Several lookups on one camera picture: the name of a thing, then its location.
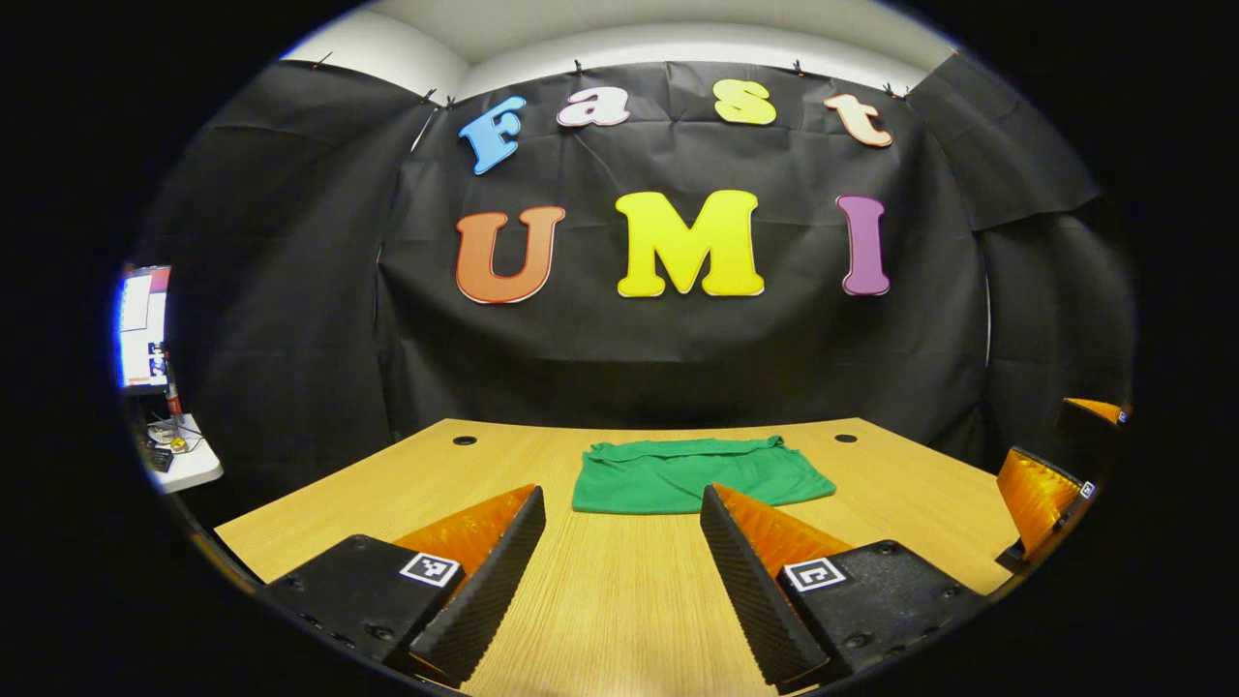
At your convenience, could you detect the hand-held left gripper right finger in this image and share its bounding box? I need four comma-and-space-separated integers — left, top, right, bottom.
699, 482, 988, 693

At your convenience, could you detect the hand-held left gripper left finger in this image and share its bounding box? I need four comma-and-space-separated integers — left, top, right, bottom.
261, 484, 548, 690

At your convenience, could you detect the green T-shirt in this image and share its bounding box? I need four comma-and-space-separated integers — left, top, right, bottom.
571, 435, 837, 515

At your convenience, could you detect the black backdrop cloth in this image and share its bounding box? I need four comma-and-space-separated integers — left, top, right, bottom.
131, 58, 1135, 504

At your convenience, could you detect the white side desk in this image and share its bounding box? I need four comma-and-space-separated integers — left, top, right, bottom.
140, 411, 224, 495

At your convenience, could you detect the computer monitor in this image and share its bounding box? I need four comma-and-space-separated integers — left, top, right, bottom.
116, 264, 173, 393

